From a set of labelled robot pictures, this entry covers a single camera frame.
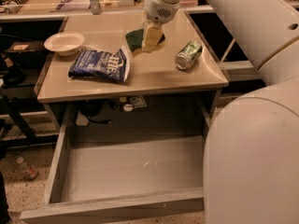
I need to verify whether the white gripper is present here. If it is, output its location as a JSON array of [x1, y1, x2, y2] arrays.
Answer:
[[141, 0, 180, 52]]

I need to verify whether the green and yellow sponge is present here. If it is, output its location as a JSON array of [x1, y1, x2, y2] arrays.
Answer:
[[125, 29, 165, 52]]

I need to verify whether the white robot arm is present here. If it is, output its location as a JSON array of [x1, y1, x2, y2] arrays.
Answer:
[[145, 0, 299, 224]]

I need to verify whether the beige counter cabinet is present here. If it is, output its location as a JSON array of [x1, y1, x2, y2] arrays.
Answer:
[[34, 9, 231, 133]]

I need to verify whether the open grey wooden drawer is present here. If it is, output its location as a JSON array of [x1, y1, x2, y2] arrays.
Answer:
[[21, 103, 209, 224]]

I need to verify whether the green soda can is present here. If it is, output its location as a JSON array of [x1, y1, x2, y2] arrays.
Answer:
[[175, 41, 202, 70]]

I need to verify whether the blue chip bag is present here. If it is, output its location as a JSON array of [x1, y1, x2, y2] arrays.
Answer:
[[68, 46, 130, 82]]

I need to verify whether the white paper bowl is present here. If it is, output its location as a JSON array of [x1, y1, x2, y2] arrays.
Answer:
[[44, 32, 85, 57]]

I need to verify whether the black stand left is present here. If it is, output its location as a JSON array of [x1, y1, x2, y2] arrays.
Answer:
[[0, 95, 58, 148]]

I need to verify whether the plastic bottle on floor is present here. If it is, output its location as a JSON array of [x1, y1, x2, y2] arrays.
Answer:
[[16, 157, 38, 180]]

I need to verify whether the white stick black handle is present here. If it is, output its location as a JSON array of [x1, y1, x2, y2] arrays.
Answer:
[[220, 38, 235, 63]]

